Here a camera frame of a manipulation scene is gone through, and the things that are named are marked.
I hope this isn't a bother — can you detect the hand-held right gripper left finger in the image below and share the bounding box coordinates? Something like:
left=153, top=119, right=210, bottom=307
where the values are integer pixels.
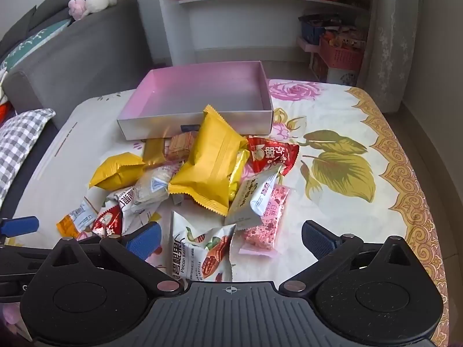
left=45, top=222, right=184, bottom=297

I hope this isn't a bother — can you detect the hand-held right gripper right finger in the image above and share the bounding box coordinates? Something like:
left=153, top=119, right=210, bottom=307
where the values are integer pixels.
left=279, top=220, right=416, bottom=296

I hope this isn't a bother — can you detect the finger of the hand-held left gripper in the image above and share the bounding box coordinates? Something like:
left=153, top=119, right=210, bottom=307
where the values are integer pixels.
left=0, top=216, right=40, bottom=239

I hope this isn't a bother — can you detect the red snack packet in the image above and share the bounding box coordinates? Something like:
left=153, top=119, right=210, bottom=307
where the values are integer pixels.
left=247, top=135, right=300, bottom=177
left=92, top=206, right=124, bottom=239

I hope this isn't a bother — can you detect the orange white snack packet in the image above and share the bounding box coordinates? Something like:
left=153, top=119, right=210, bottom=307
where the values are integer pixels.
left=56, top=199, right=98, bottom=239

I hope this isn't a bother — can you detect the white nut-print snack packet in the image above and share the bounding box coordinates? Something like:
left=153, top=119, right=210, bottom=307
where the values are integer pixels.
left=168, top=211, right=237, bottom=283

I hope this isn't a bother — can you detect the small yellow snack packet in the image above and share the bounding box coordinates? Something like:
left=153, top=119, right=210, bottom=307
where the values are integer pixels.
left=89, top=154, right=145, bottom=190

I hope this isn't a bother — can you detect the white black-print snack packet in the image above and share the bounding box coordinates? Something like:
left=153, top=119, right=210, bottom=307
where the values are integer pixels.
left=224, top=168, right=282, bottom=230

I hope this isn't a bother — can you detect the large yellow snack packet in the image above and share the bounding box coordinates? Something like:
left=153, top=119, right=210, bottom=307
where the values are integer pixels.
left=168, top=105, right=248, bottom=217

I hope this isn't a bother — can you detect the pink cardboard box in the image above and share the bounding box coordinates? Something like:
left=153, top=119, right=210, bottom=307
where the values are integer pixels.
left=117, top=61, right=273, bottom=141

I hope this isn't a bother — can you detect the floral bed sheet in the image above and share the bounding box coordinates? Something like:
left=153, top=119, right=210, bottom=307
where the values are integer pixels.
left=14, top=77, right=451, bottom=347

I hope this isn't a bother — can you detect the white red-print snack packet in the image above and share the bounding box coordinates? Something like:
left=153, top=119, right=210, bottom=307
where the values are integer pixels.
left=109, top=186, right=137, bottom=225

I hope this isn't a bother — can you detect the clear rice cake packet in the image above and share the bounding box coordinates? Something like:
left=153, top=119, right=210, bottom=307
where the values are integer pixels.
left=132, top=163, right=181, bottom=214

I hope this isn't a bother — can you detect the pink nougat packet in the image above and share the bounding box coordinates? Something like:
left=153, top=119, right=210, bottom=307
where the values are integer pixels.
left=239, top=184, right=292, bottom=257

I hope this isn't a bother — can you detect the grey checked pillow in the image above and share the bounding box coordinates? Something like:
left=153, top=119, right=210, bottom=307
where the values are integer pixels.
left=0, top=108, right=56, bottom=203

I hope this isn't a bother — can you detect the gold snack packet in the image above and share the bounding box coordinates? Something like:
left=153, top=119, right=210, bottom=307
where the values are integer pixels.
left=142, top=138, right=167, bottom=169

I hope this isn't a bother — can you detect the brown wafer packet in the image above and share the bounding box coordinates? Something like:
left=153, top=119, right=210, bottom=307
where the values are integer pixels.
left=167, top=134, right=198, bottom=160

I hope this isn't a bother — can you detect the teal cushion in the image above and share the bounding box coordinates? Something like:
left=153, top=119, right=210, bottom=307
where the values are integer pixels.
left=0, top=18, right=71, bottom=71

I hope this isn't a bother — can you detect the grey sofa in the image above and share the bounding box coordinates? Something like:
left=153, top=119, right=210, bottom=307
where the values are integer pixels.
left=0, top=0, right=153, bottom=131

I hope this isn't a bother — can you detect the large pink basket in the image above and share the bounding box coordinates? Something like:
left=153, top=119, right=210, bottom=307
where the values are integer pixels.
left=319, top=34, right=366, bottom=70

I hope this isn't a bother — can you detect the dark blue basket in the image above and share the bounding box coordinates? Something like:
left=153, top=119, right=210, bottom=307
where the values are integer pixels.
left=300, top=14, right=337, bottom=44

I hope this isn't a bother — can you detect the grey floral curtain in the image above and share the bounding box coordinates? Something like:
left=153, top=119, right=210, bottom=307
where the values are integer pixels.
left=362, top=0, right=424, bottom=113

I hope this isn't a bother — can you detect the white shelf unit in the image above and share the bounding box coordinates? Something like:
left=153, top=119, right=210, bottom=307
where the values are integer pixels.
left=154, top=0, right=377, bottom=69

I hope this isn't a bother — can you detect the pink white plush toy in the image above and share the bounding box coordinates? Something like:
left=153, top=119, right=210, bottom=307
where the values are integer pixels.
left=69, top=0, right=118, bottom=20

